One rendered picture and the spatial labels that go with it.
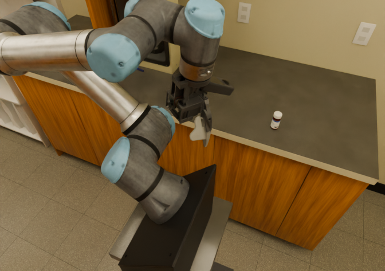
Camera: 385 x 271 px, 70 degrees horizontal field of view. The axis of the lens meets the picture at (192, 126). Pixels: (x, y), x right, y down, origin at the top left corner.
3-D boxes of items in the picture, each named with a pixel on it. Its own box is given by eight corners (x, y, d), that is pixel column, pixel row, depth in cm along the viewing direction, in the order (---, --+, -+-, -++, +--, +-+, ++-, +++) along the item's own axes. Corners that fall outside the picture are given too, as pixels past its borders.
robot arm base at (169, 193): (171, 224, 71) (142, 203, 69) (147, 223, 83) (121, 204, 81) (196, 177, 79) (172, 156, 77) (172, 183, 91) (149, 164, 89)
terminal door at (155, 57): (123, 55, 159) (107, -20, 130) (170, 67, 150) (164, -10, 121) (122, 55, 159) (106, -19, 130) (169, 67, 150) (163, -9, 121)
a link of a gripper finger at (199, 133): (190, 153, 71) (181, 120, 68) (208, 144, 74) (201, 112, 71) (196, 156, 69) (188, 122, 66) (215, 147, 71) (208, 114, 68)
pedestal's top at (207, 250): (201, 299, 82) (201, 296, 79) (110, 257, 91) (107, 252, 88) (232, 207, 103) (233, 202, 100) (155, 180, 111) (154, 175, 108)
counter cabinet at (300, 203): (105, 106, 276) (78, 19, 211) (319, 175, 218) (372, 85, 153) (58, 155, 233) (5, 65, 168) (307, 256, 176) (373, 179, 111)
